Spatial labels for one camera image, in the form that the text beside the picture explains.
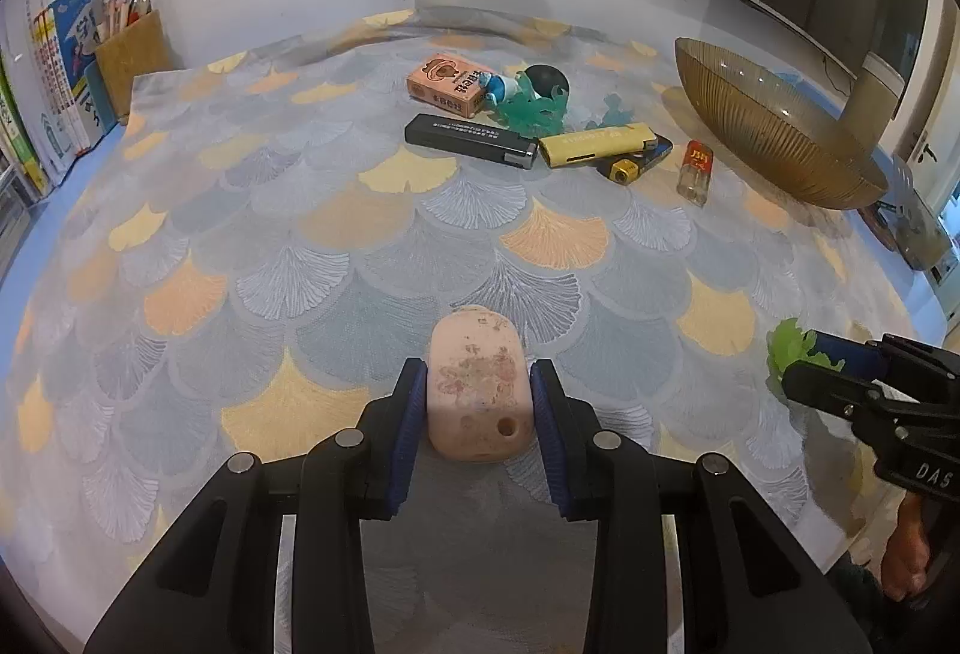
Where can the wooden pen holder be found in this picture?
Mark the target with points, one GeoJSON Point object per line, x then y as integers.
{"type": "Point", "coordinates": [138, 50]}

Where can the upright books row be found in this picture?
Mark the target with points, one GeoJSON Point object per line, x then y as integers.
{"type": "Point", "coordinates": [49, 60]}

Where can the yellow rectangular lighter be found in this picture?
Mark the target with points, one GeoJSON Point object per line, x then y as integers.
{"type": "Point", "coordinates": [583, 146]}

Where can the amber ribbed glass bowl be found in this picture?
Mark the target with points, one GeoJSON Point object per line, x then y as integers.
{"type": "Point", "coordinates": [776, 131]}

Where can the black rectangular lighter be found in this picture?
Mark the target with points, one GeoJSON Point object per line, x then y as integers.
{"type": "Point", "coordinates": [471, 139]}

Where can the patterned fan-motif table mat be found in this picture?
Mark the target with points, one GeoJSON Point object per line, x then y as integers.
{"type": "Point", "coordinates": [257, 256]}

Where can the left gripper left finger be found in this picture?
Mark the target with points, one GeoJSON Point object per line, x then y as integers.
{"type": "Point", "coordinates": [209, 583]}

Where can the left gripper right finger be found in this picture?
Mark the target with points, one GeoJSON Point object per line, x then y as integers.
{"type": "Point", "coordinates": [747, 584]}

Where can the blue white figurine toy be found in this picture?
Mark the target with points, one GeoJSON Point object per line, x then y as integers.
{"type": "Point", "coordinates": [498, 88]}

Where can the person right hand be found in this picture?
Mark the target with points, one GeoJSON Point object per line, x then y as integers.
{"type": "Point", "coordinates": [906, 557]}

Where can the light green plastic leaf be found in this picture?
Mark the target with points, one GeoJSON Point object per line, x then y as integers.
{"type": "Point", "coordinates": [790, 342]}

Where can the pink card box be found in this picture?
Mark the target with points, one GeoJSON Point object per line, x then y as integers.
{"type": "Point", "coordinates": [450, 83]}

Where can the brown round object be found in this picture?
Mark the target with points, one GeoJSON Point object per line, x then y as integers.
{"type": "Point", "coordinates": [883, 224]}

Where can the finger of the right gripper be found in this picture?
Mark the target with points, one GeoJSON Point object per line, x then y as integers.
{"type": "Point", "coordinates": [827, 390]}
{"type": "Point", "coordinates": [860, 360]}

